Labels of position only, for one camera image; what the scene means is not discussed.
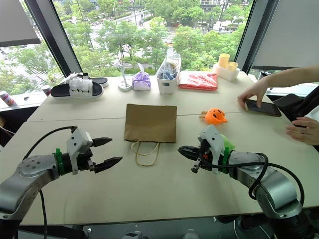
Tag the white and pink can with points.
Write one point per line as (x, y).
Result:
(7, 98)

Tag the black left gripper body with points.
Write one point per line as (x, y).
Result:
(86, 159)

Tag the orange plush toy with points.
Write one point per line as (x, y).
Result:
(215, 116)

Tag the person's right hand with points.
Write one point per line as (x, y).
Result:
(254, 93)

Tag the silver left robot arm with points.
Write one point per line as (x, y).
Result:
(27, 174)

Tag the green right wrist clamp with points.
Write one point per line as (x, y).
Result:
(225, 161)

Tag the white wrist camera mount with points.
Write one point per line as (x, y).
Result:
(78, 139)
(213, 139)

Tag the brown paper bag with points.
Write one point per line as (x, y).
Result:
(150, 123)

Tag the purple pouch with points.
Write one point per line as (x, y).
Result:
(141, 81)

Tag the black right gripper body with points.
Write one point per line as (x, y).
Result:
(207, 155)

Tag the black and white sandal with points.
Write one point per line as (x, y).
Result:
(77, 90)
(99, 81)

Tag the white desk stand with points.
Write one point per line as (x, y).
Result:
(123, 85)

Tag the grey roller blind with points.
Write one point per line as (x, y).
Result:
(289, 32)
(17, 20)

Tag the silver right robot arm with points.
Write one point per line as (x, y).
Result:
(271, 184)

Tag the green left wrist clamp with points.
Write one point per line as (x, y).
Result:
(58, 161)

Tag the green wrist clamp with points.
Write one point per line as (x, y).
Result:
(225, 161)
(58, 161)

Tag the red plastic packet stack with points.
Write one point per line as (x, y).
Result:
(198, 81)

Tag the person's right forearm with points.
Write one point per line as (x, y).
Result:
(291, 74)

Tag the green toy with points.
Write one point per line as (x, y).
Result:
(229, 144)

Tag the person's left hand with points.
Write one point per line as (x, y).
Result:
(305, 130)

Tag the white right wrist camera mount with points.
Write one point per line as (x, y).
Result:
(213, 139)

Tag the dark tumbler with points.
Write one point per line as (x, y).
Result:
(263, 75)

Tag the white plastic tray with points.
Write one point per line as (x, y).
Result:
(225, 72)

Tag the yellow plastic cup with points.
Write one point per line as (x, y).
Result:
(232, 66)
(223, 59)

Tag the small pink can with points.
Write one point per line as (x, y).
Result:
(46, 90)

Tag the black smartphone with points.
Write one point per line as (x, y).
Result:
(265, 108)

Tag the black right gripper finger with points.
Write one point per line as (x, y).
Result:
(189, 152)
(196, 167)

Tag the white basket with plastic bags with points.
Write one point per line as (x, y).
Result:
(167, 83)

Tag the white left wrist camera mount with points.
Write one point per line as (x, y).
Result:
(78, 139)

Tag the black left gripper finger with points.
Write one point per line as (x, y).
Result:
(108, 163)
(102, 141)

